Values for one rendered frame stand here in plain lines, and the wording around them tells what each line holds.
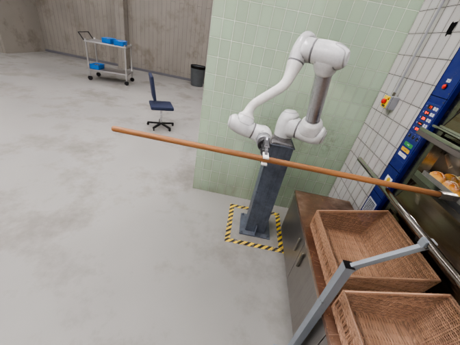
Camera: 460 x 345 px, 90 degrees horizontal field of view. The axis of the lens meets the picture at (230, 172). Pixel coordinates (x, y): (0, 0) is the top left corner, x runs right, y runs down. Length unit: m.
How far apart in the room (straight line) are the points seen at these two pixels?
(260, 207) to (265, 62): 1.34
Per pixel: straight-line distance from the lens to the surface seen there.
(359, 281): 1.51
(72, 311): 2.03
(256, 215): 2.34
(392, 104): 2.28
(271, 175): 2.07
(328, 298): 1.33
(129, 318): 1.93
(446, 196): 1.60
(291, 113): 1.91
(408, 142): 1.99
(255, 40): 2.32
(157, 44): 9.23
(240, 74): 2.34
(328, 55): 1.51
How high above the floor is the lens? 1.71
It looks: 31 degrees down
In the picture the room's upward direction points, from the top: 12 degrees clockwise
